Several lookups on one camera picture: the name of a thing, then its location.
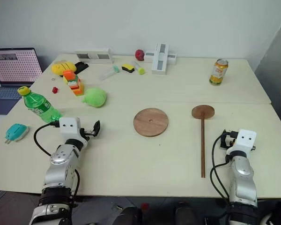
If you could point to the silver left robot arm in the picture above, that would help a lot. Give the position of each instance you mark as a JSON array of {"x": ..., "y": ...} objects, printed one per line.
[{"x": 61, "y": 161}]

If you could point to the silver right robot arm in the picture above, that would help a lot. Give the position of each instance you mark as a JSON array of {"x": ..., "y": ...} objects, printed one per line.
[{"x": 242, "y": 173}]

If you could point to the long white grey-patched box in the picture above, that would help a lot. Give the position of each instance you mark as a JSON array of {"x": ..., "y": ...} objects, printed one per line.
[{"x": 93, "y": 55}]

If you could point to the dark shape with white rim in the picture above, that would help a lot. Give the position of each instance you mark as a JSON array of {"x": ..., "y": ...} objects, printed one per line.
[{"x": 276, "y": 214}]

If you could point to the round wooden base disc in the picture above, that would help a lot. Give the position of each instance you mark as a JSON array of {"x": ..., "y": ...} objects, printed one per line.
[{"x": 151, "y": 122}]

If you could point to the green plush toy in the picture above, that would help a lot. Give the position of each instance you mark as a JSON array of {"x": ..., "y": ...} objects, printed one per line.
[{"x": 96, "y": 97}]

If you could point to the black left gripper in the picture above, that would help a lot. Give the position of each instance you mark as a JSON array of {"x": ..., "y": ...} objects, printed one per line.
[{"x": 87, "y": 133}]

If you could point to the black smartphone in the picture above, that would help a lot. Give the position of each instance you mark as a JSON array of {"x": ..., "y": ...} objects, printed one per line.
[{"x": 80, "y": 67}]

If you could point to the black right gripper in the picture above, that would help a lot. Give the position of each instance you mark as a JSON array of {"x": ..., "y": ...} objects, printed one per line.
[{"x": 231, "y": 138}]

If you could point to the green plastic soda bottle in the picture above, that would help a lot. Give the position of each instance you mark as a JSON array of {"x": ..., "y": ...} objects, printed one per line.
[{"x": 38, "y": 105}]

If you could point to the orange white block tower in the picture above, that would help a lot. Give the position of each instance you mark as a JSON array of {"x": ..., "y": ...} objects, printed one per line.
[{"x": 73, "y": 82}]

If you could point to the dark rounded shape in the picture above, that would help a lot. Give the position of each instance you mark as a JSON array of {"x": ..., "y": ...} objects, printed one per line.
[
  {"x": 127, "y": 216},
  {"x": 189, "y": 214}
]

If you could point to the orange juice can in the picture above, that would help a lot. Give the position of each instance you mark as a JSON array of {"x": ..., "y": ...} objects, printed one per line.
[{"x": 218, "y": 72}]

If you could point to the clear tube with teal cap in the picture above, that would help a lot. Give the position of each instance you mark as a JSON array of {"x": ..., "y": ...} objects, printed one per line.
[{"x": 108, "y": 73}]

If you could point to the wooden stick with disc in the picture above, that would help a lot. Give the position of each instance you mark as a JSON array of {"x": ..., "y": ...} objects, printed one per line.
[{"x": 203, "y": 140}]

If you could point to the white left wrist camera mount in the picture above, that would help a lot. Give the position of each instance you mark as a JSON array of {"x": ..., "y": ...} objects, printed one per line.
[{"x": 69, "y": 127}]

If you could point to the yellow plush toy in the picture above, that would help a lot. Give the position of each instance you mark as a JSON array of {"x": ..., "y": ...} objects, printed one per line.
[{"x": 61, "y": 68}]

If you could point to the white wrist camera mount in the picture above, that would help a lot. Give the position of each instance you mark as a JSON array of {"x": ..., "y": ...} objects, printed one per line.
[
  {"x": 244, "y": 139},
  {"x": 69, "y": 127}
]

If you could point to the red round toy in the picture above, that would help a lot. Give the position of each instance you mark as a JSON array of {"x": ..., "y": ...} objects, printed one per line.
[{"x": 139, "y": 54}]

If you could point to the small red toy piece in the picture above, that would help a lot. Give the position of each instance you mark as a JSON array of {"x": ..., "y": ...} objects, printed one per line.
[{"x": 55, "y": 90}]

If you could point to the open laptop computer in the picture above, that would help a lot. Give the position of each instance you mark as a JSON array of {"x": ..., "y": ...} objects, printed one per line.
[{"x": 14, "y": 68}]

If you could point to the teal plug adapter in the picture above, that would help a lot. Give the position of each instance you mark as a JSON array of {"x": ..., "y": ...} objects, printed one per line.
[{"x": 16, "y": 132}]

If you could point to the large white grey-striped box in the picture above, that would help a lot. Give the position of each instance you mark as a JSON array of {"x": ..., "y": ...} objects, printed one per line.
[{"x": 160, "y": 61}]

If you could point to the white box with grey ends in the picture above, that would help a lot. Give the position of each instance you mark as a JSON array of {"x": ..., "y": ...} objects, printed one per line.
[{"x": 172, "y": 58}]

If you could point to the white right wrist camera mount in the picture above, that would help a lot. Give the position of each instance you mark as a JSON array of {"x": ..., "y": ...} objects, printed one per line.
[{"x": 244, "y": 139}]

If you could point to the black yellow sponge eraser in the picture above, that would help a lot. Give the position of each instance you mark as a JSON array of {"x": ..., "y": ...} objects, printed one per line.
[{"x": 128, "y": 68}]

